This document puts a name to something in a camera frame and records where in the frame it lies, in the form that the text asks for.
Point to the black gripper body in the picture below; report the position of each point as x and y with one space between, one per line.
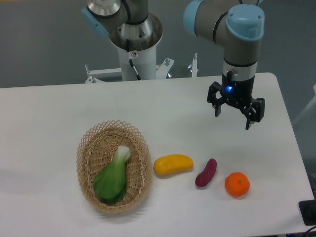
237 94

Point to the white metal base frame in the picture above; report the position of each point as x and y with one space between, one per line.
162 71

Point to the black device at edge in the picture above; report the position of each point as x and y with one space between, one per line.
308 211

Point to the orange tangerine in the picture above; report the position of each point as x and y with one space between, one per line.
237 184

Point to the purple sweet potato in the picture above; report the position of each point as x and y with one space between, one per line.
205 177

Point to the woven wicker basket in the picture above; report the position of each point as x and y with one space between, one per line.
98 148

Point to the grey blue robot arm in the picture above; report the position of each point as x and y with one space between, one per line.
236 25

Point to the green bok choy vegetable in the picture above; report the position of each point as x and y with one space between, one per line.
110 184

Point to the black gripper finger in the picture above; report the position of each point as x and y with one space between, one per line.
254 111
215 98

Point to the yellow mango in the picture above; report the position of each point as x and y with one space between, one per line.
172 164

